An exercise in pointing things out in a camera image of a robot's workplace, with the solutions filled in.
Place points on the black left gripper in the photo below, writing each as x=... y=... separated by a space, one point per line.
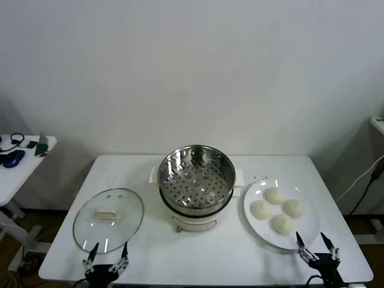
x=102 y=276

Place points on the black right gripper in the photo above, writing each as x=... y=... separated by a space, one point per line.
x=328 y=268

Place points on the round glass pot lid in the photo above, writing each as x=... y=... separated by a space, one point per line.
x=120 y=228

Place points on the white steamed baozi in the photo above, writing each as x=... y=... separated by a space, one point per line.
x=295 y=208
x=261 y=209
x=282 y=224
x=274 y=195

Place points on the stainless steel steamer basket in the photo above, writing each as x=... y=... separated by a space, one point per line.
x=180 y=168

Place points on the large white round plate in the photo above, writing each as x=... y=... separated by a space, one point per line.
x=261 y=231

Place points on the dark floor power strip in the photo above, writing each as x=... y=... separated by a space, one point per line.
x=30 y=264

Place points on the white electric cooking pot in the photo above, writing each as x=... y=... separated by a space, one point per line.
x=195 y=223

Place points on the white side table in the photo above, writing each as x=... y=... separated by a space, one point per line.
x=377 y=123
x=18 y=180

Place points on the small black device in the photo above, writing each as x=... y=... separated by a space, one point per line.
x=31 y=144

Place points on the blue computer mouse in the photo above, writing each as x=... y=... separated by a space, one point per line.
x=12 y=159

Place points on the small white object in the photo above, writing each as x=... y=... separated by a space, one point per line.
x=23 y=143

